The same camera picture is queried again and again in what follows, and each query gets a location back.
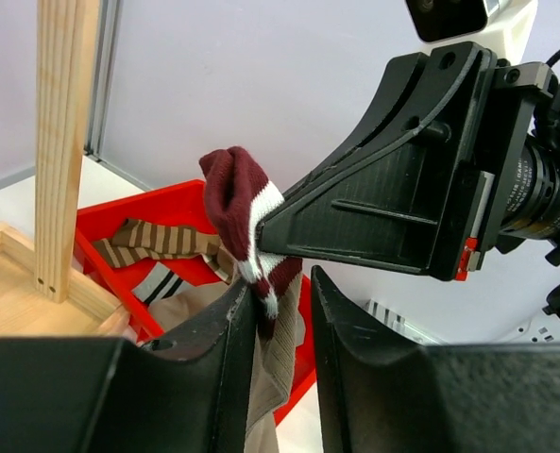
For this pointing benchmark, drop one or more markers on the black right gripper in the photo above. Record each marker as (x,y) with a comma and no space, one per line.
(419,207)

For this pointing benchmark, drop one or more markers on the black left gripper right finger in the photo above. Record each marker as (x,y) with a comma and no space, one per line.
(381,392)

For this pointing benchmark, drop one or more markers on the brown striped sock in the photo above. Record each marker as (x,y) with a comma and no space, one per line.
(137,240)

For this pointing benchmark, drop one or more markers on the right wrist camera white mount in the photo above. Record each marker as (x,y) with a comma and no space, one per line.
(503,26)

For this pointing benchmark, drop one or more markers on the wooden clothes rack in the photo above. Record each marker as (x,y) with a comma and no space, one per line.
(41,293)

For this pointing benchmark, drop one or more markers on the beige sock maroon striped cuff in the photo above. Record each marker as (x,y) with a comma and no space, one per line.
(251,236)

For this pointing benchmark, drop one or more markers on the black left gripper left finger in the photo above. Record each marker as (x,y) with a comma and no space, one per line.
(86,394)

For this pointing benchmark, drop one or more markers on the red plastic tray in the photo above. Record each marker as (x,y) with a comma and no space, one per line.
(180,204)

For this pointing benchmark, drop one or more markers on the grey sock black stripes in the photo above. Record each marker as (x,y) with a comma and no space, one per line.
(160,283)

